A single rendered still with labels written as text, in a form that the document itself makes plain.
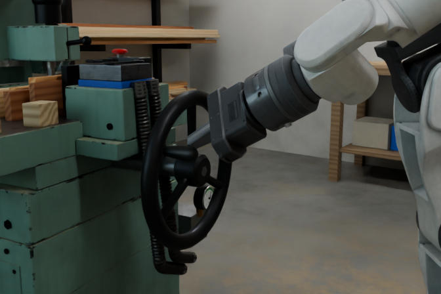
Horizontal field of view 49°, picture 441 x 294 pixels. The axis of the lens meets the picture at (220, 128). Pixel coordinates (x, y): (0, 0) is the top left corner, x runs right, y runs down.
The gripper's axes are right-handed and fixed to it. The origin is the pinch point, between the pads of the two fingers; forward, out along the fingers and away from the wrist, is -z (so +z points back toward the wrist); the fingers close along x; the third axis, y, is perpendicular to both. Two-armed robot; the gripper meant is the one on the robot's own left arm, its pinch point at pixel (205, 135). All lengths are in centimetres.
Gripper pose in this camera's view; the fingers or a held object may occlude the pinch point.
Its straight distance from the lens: 75.8
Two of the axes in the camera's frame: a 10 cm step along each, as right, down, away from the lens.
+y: -6.4, -3.8, -6.7
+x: -0.9, -8.2, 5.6
